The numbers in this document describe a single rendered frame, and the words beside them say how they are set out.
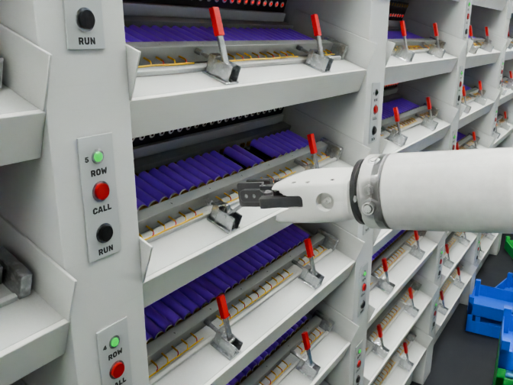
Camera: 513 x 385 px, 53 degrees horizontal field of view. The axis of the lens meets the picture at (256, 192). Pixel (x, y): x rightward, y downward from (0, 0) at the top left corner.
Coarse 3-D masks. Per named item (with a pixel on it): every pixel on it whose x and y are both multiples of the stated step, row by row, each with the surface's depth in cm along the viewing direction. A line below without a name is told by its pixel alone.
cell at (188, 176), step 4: (172, 164) 79; (176, 164) 79; (172, 168) 79; (176, 168) 79; (180, 168) 79; (176, 172) 78; (180, 172) 78; (184, 172) 78; (188, 172) 78; (184, 176) 78; (188, 176) 78; (192, 176) 78; (192, 180) 77; (196, 180) 77; (200, 180) 77; (196, 184) 77; (200, 184) 77
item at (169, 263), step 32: (224, 128) 92; (320, 128) 108; (352, 160) 106; (192, 224) 70; (256, 224) 75; (288, 224) 86; (160, 256) 62; (192, 256) 64; (224, 256) 71; (160, 288) 61
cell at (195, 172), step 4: (180, 160) 81; (180, 164) 80; (184, 164) 80; (188, 164) 80; (184, 168) 80; (188, 168) 80; (192, 168) 80; (192, 172) 79; (196, 172) 79; (200, 172) 79; (196, 176) 79; (200, 176) 79; (204, 176) 79; (208, 176) 79; (204, 180) 78; (208, 180) 79
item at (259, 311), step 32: (320, 224) 114; (256, 256) 98; (288, 256) 100; (320, 256) 107; (352, 256) 111; (192, 288) 86; (224, 288) 87; (256, 288) 92; (288, 288) 96; (320, 288) 99; (160, 320) 77; (192, 320) 78; (224, 320) 76; (256, 320) 86; (288, 320) 89; (160, 352) 72; (192, 352) 75; (224, 352) 77; (256, 352) 83; (160, 384) 69; (192, 384) 71; (224, 384) 77
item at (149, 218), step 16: (320, 144) 104; (272, 160) 90; (288, 160) 92; (304, 160) 99; (320, 160) 101; (240, 176) 81; (256, 176) 85; (192, 192) 73; (208, 192) 74; (224, 192) 78; (160, 208) 67; (176, 208) 69; (192, 208) 72; (144, 224) 64; (160, 224) 66; (144, 240) 63
